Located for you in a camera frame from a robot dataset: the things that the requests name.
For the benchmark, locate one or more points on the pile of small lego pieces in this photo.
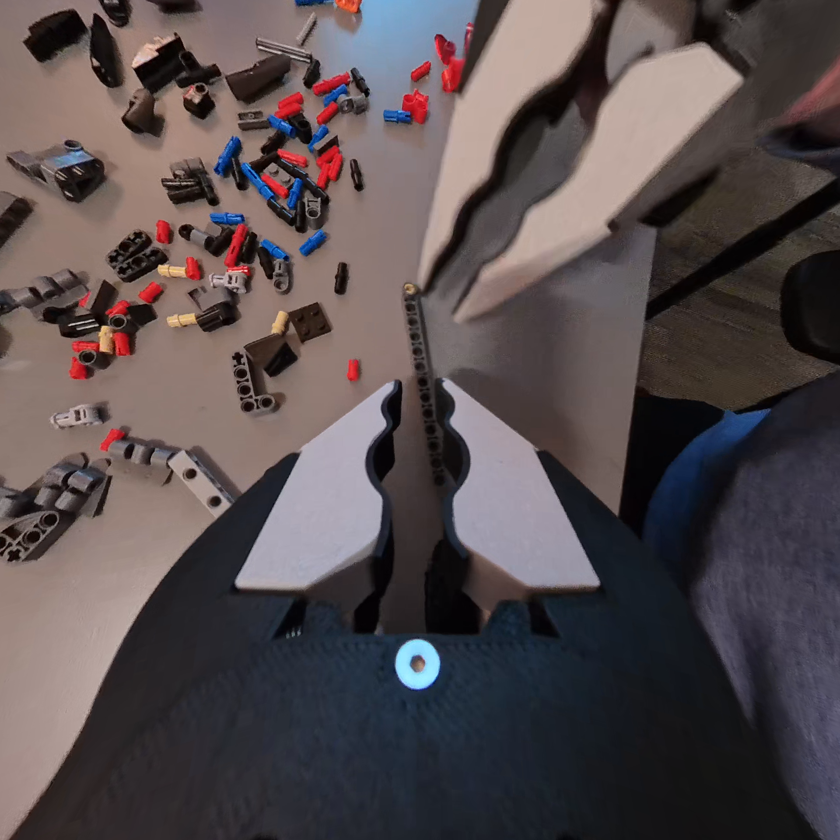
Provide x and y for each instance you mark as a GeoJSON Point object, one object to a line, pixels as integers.
{"type": "Point", "coordinates": [292, 157]}

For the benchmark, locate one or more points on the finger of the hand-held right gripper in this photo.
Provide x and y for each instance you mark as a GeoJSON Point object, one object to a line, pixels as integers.
{"type": "Point", "coordinates": [630, 170]}
{"type": "Point", "coordinates": [499, 85]}

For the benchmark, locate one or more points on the angled lego beam with panel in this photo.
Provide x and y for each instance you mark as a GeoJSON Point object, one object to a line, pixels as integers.
{"type": "Point", "coordinates": [246, 387]}

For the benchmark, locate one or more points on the black stool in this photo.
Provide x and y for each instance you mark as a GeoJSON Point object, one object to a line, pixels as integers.
{"type": "Point", "coordinates": [814, 302]}

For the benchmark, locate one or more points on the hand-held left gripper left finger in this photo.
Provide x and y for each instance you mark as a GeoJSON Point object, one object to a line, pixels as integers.
{"type": "Point", "coordinates": [315, 525]}

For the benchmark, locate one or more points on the person's blue grey clothing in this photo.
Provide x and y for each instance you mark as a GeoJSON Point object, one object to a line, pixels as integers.
{"type": "Point", "coordinates": [754, 590]}

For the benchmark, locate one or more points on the long black lego beam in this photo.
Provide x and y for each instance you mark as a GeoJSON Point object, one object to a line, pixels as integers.
{"type": "Point", "coordinates": [423, 367]}

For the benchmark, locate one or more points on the short red lego bush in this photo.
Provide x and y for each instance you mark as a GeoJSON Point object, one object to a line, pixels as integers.
{"type": "Point", "coordinates": [354, 369]}

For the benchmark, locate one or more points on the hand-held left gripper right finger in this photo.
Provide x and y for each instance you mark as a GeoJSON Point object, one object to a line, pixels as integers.
{"type": "Point", "coordinates": [518, 525]}

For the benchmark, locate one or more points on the person's right hand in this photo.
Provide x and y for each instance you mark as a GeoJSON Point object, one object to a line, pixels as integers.
{"type": "Point", "coordinates": [817, 105]}

